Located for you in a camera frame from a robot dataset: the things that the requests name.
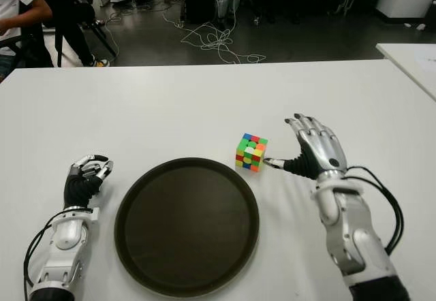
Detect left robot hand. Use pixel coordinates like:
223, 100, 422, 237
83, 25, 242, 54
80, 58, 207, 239
64, 154, 115, 210

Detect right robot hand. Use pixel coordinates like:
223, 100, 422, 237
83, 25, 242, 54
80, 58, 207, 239
264, 112, 348, 181

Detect multicoloured Rubik's cube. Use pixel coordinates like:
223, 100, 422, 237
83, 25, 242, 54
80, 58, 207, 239
234, 132, 269, 172

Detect dark brown round plate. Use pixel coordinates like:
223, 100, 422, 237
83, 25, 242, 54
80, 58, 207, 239
114, 157, 260, 298

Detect white side table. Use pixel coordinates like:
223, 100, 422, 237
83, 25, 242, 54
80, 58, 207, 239
375, 43, 436, 101

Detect black office chair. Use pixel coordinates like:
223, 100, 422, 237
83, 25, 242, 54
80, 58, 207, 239
0, 0, 57, 67

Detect standing person black trousers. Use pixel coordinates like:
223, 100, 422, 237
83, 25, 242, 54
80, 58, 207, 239
37, 0, 112, 67

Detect black tripod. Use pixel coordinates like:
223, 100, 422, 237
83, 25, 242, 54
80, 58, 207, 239
80, 18, 119, 57

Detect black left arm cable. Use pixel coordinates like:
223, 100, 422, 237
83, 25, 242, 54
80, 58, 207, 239
22, 210, 69, 288

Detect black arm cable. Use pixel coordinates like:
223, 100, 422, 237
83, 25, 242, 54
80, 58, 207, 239
22, 210, 69, 288
343, 166, 405, 251

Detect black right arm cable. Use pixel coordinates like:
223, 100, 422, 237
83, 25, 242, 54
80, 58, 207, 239
343, 166, 405, 251

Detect white tangled floor cable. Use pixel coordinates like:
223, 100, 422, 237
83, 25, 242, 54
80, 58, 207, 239
161, 0, 266, 64

